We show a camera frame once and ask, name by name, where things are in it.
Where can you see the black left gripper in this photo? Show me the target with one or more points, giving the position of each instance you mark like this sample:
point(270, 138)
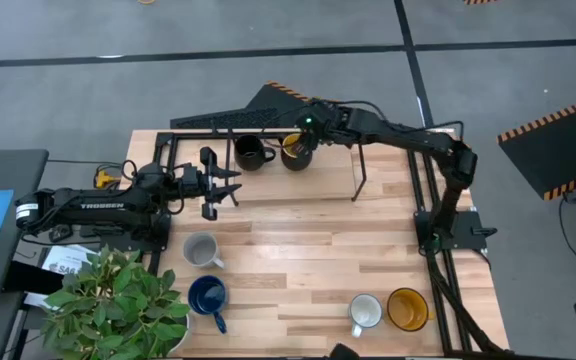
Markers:
point(209, 200)

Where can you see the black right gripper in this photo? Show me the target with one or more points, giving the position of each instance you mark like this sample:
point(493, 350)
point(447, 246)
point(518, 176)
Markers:
point(330, 125)

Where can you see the black mug with yellow inside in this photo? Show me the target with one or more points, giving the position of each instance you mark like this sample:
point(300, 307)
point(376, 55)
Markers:
point(295, 164)

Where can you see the grey-white embossed mug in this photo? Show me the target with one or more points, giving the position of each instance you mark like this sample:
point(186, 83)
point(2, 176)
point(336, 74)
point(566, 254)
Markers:
point(200, 250)

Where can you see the dark blue glazed mug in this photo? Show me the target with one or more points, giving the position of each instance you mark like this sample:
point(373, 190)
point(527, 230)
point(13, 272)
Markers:
point(207, 295)

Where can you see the white mug with blue print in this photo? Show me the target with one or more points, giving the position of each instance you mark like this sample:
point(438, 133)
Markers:
point(365, 310)

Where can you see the yellow mug with dark rim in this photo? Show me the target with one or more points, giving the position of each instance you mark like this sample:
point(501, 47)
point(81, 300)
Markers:
point(407, 309)

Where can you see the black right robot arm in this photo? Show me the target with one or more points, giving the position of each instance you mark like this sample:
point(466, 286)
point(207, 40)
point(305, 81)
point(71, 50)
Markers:
point(408, 137)

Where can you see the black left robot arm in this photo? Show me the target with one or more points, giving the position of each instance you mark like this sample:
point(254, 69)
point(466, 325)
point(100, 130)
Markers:
point(98, 206)

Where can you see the plain black mug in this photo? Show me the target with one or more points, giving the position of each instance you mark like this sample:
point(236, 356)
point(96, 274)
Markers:
point(248, 152)

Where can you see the yellow power connector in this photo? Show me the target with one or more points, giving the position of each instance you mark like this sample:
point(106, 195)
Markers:
point(103, 179)

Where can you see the white plant pot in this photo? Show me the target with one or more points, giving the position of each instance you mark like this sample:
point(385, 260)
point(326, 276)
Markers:
point(184, 335)

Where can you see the green leafy plant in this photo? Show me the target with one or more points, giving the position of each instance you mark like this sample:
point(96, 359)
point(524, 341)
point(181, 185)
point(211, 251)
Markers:
point(113, 305)

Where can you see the white printed paper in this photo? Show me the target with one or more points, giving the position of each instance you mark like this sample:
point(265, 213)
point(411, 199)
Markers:
point(65, 260)

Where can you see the dark rounded object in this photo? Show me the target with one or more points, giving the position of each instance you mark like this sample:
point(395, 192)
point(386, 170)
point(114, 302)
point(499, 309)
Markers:
point(343, 351)

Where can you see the black box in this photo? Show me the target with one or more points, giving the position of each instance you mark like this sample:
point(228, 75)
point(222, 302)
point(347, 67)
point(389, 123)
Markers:
point(28, 277)

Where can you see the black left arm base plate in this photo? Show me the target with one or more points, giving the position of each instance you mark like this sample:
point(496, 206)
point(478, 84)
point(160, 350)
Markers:
point(133, 243)

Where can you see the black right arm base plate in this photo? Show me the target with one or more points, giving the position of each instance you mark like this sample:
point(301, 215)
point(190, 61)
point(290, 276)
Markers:
point(468, 225)

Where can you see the black aluminium table frame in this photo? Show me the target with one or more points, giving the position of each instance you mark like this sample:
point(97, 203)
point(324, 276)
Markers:
point(443, 310)

